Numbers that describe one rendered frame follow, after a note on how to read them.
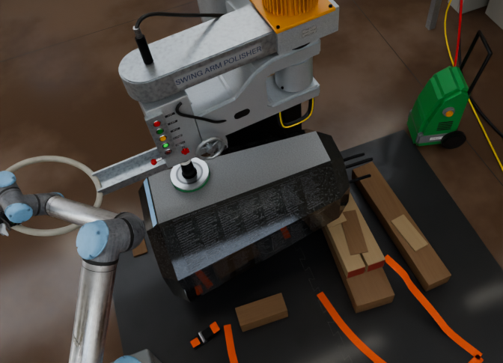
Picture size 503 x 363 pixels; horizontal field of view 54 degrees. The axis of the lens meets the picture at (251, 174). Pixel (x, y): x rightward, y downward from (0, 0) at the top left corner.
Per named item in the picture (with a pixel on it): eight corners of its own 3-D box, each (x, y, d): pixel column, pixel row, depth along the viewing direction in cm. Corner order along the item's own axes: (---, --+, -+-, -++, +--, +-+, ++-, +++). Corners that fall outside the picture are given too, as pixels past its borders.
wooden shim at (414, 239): (390, 221, 324) (391, 221, 322) (403, 215, 325) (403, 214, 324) (415, 251, 310) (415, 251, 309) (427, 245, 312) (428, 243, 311)
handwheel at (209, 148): (219, 140, 249) (215, 120, 237) (227, 153, 244) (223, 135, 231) (192, 152, 247) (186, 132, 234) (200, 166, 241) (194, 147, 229)
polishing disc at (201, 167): (171, 193, 265) (171, 191, 264) (170, 162, 277) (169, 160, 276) (210, 186, 264) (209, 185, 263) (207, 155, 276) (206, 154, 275)
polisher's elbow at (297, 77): (267, 77, 253) (264, 47, 237) (299, 61, 257) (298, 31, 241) (287, 99, 243) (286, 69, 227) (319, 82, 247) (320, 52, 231)
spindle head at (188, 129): (218, 115, 262) (203, 51, 225) (235, 144, 250) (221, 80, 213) (155, 141, 256) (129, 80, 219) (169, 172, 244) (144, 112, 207)
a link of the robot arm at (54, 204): (162, 217, 172) (55, 187, 212) (133, 221, 162) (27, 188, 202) (159, 249, 173) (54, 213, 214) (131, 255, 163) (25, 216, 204)
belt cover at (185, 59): (311, 7, 236) (311, -24, 223) (338, 37, 223) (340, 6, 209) (123, 82, 221) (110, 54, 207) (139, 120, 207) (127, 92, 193)
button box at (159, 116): (176, 149, 235) (161, 109, 212) (177, 153, 233) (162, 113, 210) (160, 156, 234) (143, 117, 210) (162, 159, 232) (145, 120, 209)
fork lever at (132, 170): (216, 123, 264) (215, 117, 260) (230, 148, 254) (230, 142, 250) (92, 174, 251) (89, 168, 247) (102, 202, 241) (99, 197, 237)
